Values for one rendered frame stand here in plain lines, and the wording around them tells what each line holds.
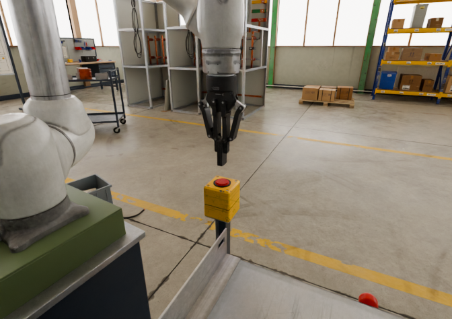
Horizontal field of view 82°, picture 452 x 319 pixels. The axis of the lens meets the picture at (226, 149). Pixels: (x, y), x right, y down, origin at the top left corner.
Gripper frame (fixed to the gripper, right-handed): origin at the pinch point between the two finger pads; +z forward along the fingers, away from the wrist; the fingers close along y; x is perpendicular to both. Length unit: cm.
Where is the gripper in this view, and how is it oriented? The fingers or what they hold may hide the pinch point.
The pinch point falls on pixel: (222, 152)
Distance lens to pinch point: 70.3
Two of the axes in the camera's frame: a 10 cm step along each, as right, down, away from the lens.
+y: 9.0, 1.5, -4.0
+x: 4.3, -3.3, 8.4
